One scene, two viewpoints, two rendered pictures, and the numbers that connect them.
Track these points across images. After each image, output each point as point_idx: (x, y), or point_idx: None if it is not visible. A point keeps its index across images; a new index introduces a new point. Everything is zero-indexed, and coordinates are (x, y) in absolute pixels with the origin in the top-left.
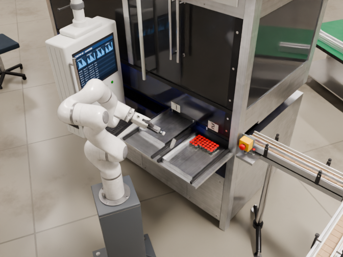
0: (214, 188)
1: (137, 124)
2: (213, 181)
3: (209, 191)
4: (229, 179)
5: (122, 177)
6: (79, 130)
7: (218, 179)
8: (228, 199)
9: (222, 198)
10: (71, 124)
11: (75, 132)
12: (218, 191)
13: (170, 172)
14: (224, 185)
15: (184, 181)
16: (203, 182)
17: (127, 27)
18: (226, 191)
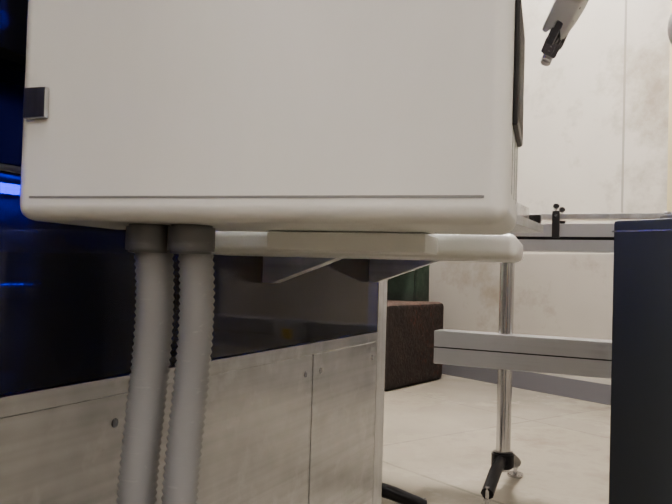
0: (363, 403)
1: (581, 11)
2: (362, 376)
3: (354, 436)
4: (383, 322)
5: (639, 219)
6: (517, 163)
7: (369, 351)
8: (383, 402)
9: (376, 418)
10: (520, 120)
11: (513, 201)
12: (369, 403)
13: (526, 225)
14: (377, 359)
15: (536, 230)
16: (345, 411)
17: None
18: (380, 379)
